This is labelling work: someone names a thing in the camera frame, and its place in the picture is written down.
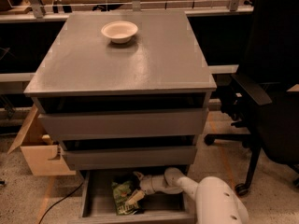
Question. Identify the black office chair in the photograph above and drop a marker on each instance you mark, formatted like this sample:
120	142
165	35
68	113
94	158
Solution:
260	95

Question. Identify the middle grey drawer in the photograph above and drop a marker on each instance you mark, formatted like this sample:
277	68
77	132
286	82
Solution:
129	152

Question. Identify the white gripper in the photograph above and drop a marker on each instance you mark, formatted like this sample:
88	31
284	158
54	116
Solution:
147	185

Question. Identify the cardboard box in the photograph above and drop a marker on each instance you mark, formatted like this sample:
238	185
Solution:
42	154

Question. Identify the white paper bowl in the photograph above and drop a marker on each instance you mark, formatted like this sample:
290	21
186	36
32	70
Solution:
119	32

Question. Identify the grey drawer cabinet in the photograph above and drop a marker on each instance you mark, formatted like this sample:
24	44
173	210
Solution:
162	57

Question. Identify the grey drawer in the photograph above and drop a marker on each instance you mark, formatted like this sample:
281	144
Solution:
129	152
71	116

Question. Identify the green jalapeno chip bag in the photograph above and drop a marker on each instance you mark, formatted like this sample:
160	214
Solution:
121	193

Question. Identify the open bottom drawer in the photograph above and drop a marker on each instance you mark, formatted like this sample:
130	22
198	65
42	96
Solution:
98	204

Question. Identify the top grey drawer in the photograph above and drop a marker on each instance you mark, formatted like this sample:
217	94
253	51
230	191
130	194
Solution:
71	116

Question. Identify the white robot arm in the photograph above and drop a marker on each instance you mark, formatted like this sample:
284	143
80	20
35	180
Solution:
215	201

